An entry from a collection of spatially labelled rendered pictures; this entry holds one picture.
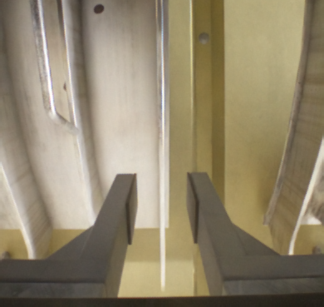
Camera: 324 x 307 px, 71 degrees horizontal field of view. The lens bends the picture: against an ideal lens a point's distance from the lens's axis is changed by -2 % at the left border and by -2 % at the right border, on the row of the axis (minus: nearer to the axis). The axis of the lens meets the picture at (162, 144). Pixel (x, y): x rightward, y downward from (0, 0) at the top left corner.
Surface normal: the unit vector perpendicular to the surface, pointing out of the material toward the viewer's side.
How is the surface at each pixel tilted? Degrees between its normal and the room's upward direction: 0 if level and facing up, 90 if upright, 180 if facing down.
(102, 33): 78
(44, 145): 70
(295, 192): 90
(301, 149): 90
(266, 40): 90
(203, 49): 90
